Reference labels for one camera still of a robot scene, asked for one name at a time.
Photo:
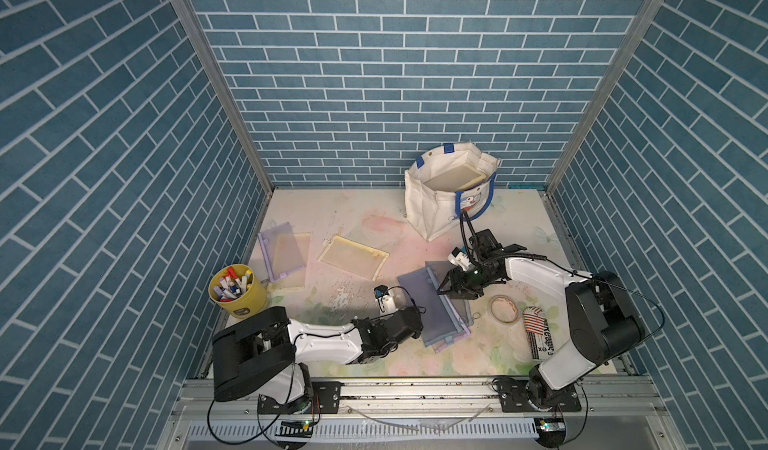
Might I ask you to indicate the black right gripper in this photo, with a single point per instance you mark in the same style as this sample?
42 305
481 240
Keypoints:
459 284

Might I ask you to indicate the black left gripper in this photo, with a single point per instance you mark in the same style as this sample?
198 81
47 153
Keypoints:
419 321

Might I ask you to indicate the blue mesh pouch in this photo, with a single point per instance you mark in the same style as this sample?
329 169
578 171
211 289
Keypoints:
441 323

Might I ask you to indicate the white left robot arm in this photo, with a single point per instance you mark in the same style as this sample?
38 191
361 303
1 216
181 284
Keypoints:
268 353

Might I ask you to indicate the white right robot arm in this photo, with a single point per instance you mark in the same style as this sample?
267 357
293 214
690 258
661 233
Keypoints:
603 320

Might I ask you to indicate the white canvas Doraemon tote bag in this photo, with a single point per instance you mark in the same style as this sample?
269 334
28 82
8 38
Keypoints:
433 213

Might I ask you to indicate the pale yellow pouch under purple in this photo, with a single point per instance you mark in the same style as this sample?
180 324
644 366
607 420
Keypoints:
291 260

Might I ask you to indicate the clear tape roll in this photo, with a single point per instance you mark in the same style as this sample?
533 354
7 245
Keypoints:
503 310

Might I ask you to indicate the striped tape roll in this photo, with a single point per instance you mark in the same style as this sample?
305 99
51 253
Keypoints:
538 332

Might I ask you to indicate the yellow cup of markers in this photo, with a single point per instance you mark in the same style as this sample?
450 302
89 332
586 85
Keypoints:
238 291

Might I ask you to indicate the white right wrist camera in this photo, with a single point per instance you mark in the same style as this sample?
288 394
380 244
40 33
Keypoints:
460 259

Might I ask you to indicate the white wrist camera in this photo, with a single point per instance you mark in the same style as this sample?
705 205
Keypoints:
460 259
385 300

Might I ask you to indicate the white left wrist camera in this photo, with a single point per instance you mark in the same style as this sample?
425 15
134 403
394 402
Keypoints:
385 300

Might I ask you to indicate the aluminium front rail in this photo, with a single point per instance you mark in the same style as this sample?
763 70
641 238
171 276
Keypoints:
601 396

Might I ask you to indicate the aluminium corner frame post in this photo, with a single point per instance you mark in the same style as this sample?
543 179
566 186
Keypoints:
637 29

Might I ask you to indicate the left aluminium corner post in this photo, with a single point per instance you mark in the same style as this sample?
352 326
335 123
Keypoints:
203 50

